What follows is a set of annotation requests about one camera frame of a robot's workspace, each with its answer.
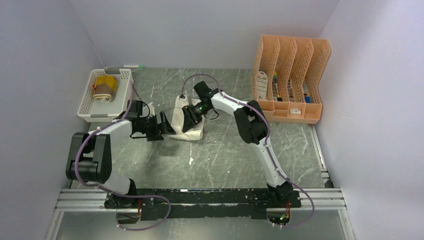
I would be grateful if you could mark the cream white towel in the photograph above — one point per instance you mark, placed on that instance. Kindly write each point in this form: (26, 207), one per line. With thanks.
(194, 134)

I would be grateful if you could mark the orange file organizer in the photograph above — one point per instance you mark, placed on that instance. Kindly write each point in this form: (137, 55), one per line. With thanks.
(285, 77)

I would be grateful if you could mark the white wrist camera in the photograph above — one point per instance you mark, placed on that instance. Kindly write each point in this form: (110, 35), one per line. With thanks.
(183, 98)
(148, 110)

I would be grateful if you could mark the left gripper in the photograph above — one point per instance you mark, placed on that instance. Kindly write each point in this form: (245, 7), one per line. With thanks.
(166, 128)

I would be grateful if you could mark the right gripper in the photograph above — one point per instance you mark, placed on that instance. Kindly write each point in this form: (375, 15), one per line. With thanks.
(191, 120)

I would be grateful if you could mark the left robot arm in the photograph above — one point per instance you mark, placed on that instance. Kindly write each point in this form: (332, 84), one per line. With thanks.
(90, 161)

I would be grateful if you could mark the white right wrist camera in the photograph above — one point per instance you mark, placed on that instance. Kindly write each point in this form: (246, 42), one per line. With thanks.
(183, 98)

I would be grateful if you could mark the yellow brown bear towel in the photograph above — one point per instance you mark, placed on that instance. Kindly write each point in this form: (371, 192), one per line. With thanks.
(105, 88)

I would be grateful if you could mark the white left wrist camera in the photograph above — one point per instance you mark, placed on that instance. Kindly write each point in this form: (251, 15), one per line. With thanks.
(148, 110)

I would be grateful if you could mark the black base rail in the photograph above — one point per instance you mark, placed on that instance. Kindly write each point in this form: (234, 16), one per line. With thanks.
(154, 204)

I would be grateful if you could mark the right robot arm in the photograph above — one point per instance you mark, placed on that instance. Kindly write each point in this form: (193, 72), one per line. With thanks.
(253, 129)

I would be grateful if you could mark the white plastic basket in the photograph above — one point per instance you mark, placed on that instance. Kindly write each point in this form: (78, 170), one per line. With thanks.
(94, 111)

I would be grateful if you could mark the green white marker pen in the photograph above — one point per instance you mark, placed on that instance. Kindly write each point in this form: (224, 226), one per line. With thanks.
(133, 66)

